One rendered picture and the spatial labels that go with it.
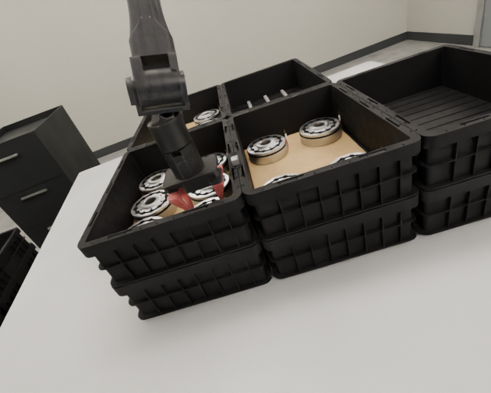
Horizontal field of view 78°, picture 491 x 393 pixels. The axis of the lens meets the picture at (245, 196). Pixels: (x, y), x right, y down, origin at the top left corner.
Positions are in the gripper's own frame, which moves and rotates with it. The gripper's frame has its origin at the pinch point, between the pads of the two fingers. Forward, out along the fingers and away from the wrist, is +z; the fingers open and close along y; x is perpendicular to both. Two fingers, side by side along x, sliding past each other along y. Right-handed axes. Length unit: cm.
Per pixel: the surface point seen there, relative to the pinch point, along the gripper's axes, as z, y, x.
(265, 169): 4.9, -12.7, -14.9
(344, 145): 5.5, -32.3, -14.9
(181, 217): -6.0, 2.2, 9.2
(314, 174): -5.5, -20.4, 8.3
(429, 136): -4.8, -39.0, 7.3
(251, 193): -5.9, -9.8, 8.5
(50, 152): 12, 105, -121
